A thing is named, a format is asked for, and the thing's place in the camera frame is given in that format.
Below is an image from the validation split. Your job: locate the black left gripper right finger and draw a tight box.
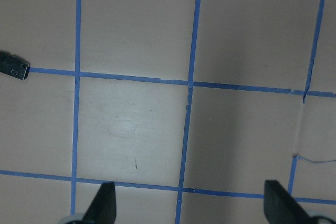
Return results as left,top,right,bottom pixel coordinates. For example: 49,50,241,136
264,180,311,224

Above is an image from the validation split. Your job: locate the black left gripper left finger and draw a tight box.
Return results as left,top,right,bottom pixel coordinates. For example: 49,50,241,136
82,182,116,224

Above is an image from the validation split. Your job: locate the small black plastic part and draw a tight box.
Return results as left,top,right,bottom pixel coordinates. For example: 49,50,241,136
1,51,30,80

